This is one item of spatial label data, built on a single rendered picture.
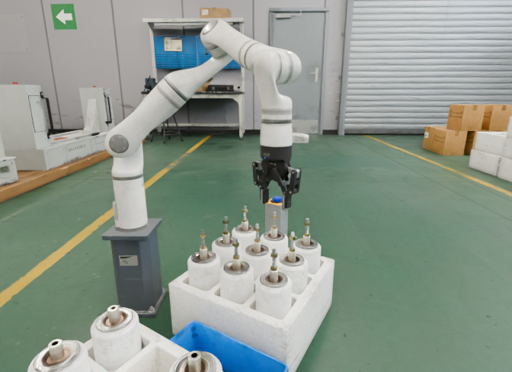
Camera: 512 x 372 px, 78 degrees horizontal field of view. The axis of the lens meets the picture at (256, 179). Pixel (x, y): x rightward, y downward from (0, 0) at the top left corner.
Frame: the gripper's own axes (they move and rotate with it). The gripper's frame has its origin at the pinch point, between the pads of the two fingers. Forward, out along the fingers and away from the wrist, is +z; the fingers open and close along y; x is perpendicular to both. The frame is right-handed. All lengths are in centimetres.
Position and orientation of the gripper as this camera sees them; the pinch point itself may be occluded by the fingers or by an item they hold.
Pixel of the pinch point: (275, 200)
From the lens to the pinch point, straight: 78.3
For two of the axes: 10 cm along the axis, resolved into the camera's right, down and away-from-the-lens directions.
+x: 7.0, -1.9, 6.9
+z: 0.0, 9.6, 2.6
